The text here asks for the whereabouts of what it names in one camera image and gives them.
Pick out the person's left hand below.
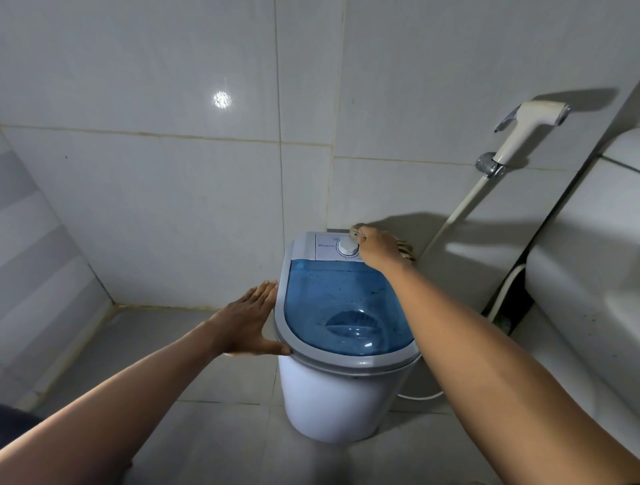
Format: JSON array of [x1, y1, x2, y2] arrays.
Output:
[[213, 280, 293, 358]]

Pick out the person's right hand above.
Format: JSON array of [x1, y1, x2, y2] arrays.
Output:
[[350, 225, 417, 274]]

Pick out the white timer knob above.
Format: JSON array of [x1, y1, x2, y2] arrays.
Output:
[[335, 236, 361, 260]]

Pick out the white mini washing machine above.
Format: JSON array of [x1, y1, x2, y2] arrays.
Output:
[[273, 229, 421, 444]]

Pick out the person's right forearm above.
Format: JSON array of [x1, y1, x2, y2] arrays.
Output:
[[381, 261, 640, 485]]

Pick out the person's left forearm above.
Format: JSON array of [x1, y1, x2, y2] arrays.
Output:
[[0, 319, 227, 485]]

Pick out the blue transparent washer lid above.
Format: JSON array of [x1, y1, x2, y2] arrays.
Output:
[[274, 257, 421, 371]]

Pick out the chrome sprayer holder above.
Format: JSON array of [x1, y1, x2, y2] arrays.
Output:
[[475, 152, 507, 179]]

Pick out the white bidet sprayer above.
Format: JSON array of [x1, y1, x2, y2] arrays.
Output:
[[493, 99, 572, 169]]

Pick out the white toilet tank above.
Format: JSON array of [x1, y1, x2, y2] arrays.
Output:
[[525, 157, 640, 431]]

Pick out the person's dark clothing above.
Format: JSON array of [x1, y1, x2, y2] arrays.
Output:
[[0, 404, 44, 451]]

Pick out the white toilet tank lid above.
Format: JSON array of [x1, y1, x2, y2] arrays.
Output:
[[600, 127, 640, 174]]

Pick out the beige coiled hose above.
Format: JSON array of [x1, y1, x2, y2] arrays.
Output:
[[397, 238, 420, 265]]

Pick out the white sprayer hose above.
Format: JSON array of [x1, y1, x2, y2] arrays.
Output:
[[421, 175, 494, 258]]

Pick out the white power cord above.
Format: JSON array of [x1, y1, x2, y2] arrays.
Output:
[[396, 388, 446, 402]]

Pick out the white water supply hose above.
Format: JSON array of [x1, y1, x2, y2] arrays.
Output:
[[487, 263, 529, 323]]

